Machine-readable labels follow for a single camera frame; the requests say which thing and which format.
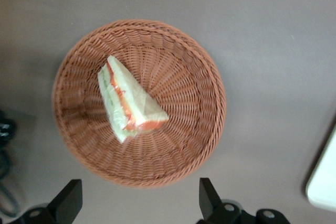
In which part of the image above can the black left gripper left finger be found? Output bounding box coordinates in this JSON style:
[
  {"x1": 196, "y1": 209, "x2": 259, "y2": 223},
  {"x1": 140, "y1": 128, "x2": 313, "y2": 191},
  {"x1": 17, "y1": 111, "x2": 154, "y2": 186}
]
[{"x1": 12, "y1": 179, "x2": 83, "y2": 224}]

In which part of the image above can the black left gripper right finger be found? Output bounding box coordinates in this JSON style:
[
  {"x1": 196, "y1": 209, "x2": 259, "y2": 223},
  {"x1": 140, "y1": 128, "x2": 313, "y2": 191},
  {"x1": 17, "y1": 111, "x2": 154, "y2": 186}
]
[{"x1": 196, "y1": 177, "x2": 289, "y2": 224}]

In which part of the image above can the plastic-wrapped triangle sandwich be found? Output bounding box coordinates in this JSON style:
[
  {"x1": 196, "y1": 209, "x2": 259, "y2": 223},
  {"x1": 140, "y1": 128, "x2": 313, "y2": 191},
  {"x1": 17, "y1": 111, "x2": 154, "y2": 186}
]
[{"x1": 97, "y1": 55, "x2": 170, "y2": 145}]

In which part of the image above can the round brown wicker basket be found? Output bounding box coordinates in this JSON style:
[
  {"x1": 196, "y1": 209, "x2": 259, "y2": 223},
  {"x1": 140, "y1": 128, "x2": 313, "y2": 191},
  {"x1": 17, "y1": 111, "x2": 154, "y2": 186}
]
[{"x1": 51, "y1": 19, "x2": 227, "y2": 189}]

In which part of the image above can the white plastic tray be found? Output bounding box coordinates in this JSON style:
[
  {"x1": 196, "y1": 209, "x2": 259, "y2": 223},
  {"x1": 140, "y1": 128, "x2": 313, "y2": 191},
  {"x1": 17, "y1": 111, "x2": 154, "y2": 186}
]
[{"x1": 305, "y1": 125, "x2": 336, "y2": 213}]

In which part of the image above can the black cable bundle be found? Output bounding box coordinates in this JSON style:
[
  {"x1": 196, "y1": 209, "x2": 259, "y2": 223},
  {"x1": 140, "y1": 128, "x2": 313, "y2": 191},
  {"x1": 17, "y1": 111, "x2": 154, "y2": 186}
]
[{"x1": 0, "y1": 110, "x2": 18, "y2": 156}]

